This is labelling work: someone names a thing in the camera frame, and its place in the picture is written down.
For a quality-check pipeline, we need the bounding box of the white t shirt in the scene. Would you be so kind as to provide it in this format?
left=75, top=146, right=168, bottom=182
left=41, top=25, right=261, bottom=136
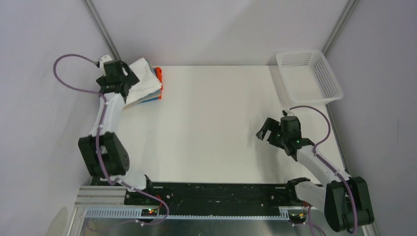
left=126, top=58, right=161, bottom=104

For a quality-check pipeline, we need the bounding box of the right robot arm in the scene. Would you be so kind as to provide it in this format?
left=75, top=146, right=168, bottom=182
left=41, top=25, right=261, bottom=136
left=256, top=116, right=375, bottom=232

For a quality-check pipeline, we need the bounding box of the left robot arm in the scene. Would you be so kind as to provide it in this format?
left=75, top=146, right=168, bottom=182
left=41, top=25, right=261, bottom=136
left=78, top=60, right=155, bottom=205

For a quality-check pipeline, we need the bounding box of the folded orange shirt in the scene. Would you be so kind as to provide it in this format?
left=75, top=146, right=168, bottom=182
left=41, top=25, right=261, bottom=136
left=154, top=67, right=163, bottom=100

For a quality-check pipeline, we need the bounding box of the folded bright blue shirt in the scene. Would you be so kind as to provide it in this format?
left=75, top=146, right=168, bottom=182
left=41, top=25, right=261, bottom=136
left=141, top=91, right=162, bottom=102

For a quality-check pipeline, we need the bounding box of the white plastic basket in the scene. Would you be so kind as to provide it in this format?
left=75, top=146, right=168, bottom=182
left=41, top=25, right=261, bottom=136
left=276, top=50, right=344, bottom=105

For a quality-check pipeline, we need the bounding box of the right controller board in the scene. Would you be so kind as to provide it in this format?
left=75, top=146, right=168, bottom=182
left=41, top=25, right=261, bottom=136
left=289, top=213, right=306, bottom=225

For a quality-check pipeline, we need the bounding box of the controller board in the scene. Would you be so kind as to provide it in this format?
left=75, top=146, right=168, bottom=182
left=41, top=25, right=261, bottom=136
left=289, top=213, right=306, bottom=225
left=141, top=208, right=158, bottom=217

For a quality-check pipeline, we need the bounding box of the left controller board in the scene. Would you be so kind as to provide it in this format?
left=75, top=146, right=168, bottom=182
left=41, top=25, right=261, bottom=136
left=141, top=208, right=158, bottom=217

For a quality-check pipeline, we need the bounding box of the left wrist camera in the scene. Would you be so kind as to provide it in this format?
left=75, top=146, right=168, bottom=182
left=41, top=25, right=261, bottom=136
left=96, top=55, right=113, bottom=68

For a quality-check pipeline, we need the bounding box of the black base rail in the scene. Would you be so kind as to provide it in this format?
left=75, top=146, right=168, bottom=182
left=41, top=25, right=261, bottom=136
left=123, top=182, right=300, bottom=217

